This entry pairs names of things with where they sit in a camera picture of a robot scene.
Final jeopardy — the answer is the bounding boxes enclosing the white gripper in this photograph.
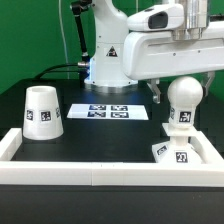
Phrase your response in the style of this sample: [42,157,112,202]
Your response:
[123,21,224,104]

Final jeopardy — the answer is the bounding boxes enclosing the white lamp bulb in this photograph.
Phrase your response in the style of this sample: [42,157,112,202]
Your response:
[167,76,203,129]

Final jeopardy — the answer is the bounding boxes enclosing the white lamp base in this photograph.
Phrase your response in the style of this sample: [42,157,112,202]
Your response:
[152,123,202,165]

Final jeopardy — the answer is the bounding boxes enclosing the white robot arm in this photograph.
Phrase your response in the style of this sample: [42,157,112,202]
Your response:
[85,0,224,103]

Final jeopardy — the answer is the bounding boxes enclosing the white lamp shade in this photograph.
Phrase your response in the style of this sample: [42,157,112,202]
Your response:
[23,86,63,140]

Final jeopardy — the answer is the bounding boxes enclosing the white marker sheet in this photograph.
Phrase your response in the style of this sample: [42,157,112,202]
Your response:
[67,104,148,120]

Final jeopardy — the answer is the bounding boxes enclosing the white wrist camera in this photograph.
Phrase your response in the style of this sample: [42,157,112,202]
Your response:
[127,3,184,32]

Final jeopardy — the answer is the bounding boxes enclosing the white U-shaped frame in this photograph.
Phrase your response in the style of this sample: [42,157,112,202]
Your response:
[0,128,224,187]

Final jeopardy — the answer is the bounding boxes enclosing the black cable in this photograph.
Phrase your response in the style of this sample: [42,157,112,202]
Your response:
[32,63,91,82]

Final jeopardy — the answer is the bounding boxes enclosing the white hanging cable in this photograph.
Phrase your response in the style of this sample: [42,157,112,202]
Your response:
[58,0,71,80]

